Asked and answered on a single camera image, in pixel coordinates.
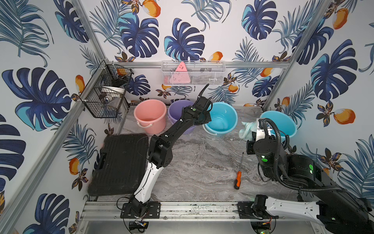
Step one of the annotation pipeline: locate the mint green microfiber cloth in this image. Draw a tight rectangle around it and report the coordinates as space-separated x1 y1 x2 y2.
239 121 258 141

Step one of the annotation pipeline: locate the teal bucket with white handle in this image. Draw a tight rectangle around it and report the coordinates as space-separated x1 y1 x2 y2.
203 102 238 136

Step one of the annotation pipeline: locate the purple plastic bucket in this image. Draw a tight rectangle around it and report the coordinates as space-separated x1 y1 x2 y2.
168 99 194 124

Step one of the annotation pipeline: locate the pink plastic bucket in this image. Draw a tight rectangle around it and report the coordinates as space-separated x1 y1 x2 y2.
133 99 167 135

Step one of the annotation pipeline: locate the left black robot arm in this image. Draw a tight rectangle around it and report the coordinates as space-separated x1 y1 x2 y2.
124 96 213 217

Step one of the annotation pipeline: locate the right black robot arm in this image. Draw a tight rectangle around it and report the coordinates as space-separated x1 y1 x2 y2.
244 118 374 234

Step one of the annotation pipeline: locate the pink triangular sponge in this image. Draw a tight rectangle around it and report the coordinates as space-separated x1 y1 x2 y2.
168 61 191 85

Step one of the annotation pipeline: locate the black ribbed case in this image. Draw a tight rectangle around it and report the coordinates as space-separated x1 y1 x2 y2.
88 134 148 197

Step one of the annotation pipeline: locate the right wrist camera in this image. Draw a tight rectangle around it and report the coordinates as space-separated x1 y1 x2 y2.
255 127 266 141

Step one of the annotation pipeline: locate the orange handled screwdriver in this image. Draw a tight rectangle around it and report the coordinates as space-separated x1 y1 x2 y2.
234 152 244 190

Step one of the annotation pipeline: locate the black wire basket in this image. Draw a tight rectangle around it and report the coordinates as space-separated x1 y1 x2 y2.
79 61 134 119

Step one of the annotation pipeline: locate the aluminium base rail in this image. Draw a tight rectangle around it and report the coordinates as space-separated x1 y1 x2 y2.
81 198 319 222

